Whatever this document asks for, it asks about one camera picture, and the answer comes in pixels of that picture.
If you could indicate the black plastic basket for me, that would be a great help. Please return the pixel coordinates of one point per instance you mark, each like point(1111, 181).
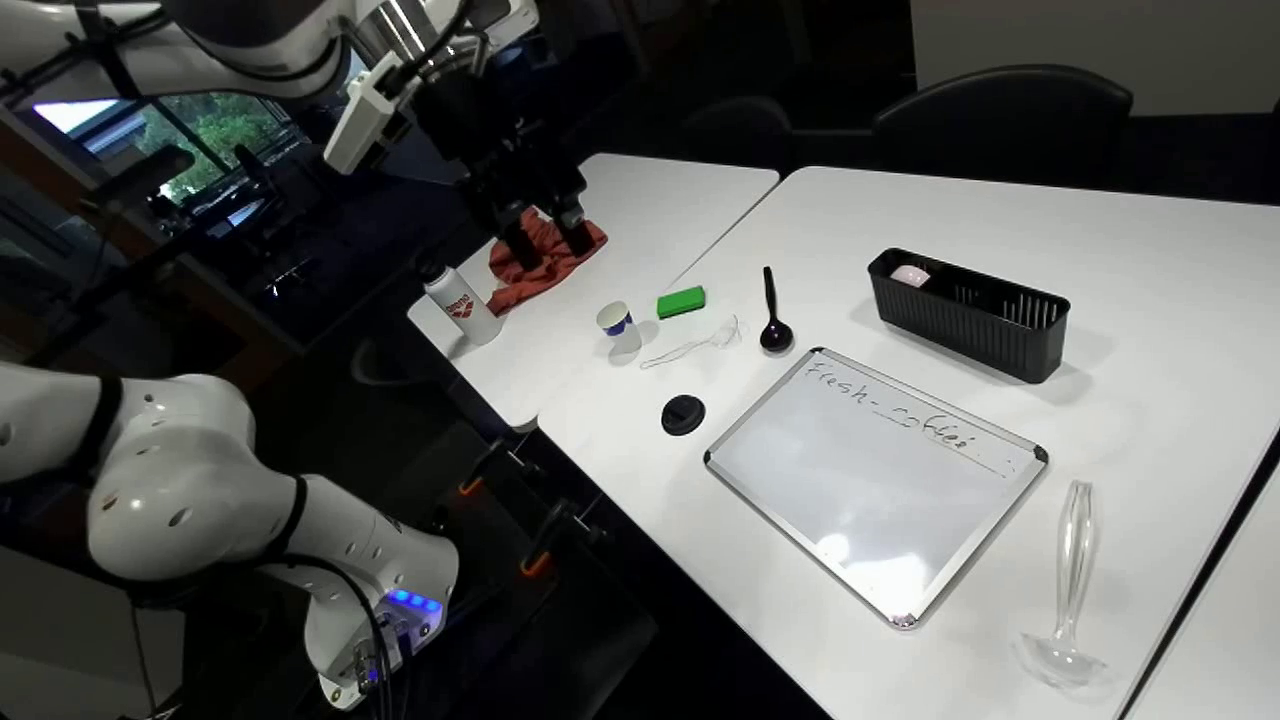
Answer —
point(968, 316)

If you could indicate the pink white item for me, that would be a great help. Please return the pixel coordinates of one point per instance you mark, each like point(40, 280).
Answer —
point(909, 276)

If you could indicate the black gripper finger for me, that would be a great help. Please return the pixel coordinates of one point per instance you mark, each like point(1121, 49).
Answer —
point(512, 240)
point(573, 226)

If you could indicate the green block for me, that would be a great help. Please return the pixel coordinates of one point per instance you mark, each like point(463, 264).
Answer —
point(683, 303)

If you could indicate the black orange clamp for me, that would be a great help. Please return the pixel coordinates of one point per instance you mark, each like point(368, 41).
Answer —
point(486, 465)
point(548, 536)

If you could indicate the computer monitor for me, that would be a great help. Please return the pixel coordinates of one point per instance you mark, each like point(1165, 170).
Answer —
point(223, 134)

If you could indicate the black chair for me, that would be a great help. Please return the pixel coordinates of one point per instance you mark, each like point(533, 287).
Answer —
point(741, 128)
point(1000, 119)

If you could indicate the red cloth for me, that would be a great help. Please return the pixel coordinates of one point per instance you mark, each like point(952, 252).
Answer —
point(555, 270)

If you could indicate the black round lid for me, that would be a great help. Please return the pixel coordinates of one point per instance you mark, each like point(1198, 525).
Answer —
point(683, 414)

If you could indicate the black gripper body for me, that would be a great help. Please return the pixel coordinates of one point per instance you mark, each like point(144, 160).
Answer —
point(512, 144)

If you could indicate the small clear plastic spoon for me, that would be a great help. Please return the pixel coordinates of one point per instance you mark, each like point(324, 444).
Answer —
point(692, 344)

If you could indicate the white bottle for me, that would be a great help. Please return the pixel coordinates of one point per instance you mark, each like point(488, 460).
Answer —
point(455, 315)

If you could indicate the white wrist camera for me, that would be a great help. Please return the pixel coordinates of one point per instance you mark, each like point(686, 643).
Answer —
point(366, 115)

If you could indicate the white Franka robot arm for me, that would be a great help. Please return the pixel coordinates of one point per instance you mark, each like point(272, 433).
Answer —
point(173, 483)

